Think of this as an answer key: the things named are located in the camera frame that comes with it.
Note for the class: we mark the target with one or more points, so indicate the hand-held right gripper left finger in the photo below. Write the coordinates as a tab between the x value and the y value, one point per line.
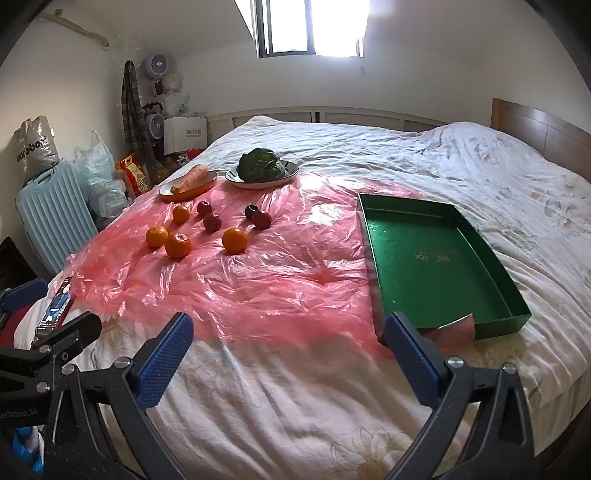
165	357

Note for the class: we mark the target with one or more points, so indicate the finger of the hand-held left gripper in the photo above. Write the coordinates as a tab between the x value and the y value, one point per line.
23	293
69	333

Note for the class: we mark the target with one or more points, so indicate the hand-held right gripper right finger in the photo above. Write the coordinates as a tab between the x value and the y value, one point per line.
412	360

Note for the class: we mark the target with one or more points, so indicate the green tray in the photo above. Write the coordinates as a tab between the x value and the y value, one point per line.
425	258

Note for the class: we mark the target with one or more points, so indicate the red cloth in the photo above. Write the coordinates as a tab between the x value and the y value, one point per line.
14	325

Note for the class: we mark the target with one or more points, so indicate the light blue suitcase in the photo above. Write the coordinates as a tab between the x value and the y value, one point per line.
55	212

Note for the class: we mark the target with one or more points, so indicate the white floral quilt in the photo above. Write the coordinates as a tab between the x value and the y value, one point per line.
314	415

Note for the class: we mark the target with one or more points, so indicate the clear plastic bag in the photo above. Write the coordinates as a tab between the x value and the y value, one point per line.
101	184

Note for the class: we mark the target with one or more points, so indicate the pink plastic sheet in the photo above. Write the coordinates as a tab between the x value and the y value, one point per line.
277	281

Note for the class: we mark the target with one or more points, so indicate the small orange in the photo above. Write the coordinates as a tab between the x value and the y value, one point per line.
181	214

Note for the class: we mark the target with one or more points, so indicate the grey printed bag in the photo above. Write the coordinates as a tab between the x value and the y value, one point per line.
37	143

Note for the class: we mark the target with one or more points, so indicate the dark red apple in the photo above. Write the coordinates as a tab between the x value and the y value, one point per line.
204	208

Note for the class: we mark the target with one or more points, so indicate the red yellow packet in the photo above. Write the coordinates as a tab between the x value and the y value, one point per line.
134	177

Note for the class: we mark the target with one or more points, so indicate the orange plate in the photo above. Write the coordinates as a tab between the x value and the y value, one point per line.
199	190

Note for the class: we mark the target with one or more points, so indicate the carrot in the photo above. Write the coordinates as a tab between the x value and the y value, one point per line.
189	179

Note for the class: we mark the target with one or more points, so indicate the white plate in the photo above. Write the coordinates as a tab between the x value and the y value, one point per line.
258	185

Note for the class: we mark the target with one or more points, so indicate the plaid scarf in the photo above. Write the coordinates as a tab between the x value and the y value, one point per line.
131	115

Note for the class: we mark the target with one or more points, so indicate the purple fan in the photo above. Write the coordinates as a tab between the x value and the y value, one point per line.
157	67
154	124

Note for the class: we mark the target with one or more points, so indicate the green leafy vegetable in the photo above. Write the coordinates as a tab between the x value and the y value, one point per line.
261	164

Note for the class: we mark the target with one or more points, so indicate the white cardboard box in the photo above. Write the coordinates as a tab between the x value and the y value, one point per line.
184	134

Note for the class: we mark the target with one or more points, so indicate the white plastic bags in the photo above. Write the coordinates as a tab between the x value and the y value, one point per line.
175	94

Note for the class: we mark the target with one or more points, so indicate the wooden headboard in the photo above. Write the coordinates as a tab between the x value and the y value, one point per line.
545	127

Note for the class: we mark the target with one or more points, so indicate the window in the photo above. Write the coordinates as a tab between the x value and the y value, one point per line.
304	27

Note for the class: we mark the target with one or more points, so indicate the wall pipe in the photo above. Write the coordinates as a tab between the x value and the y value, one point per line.
74	27

